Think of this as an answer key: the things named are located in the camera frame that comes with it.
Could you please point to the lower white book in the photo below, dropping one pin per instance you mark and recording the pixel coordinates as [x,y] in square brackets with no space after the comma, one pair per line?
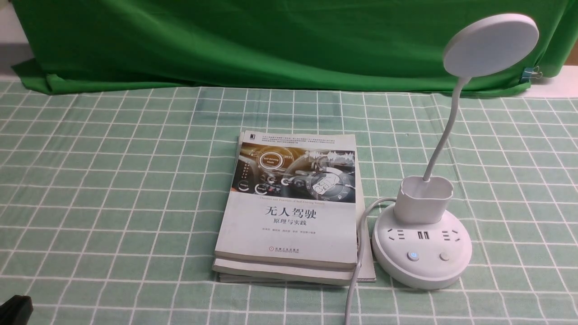
[236,271]

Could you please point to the green backdrop cloth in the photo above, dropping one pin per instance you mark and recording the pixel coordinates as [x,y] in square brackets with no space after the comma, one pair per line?
[83,46]

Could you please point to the blue binder clip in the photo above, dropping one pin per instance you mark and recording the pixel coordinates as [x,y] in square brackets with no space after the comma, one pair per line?
[530,73]

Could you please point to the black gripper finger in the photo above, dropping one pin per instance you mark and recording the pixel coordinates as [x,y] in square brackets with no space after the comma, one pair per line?
[16,311]

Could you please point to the white self-driving textbook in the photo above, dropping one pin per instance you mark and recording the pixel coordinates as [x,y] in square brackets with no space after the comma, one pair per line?
[293,203]

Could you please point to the green checkered tablecloth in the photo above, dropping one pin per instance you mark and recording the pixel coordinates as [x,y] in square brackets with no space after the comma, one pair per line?
[111,204]

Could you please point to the white desk lamp socket base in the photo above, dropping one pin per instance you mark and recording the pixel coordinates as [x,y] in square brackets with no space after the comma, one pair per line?
[416,240]

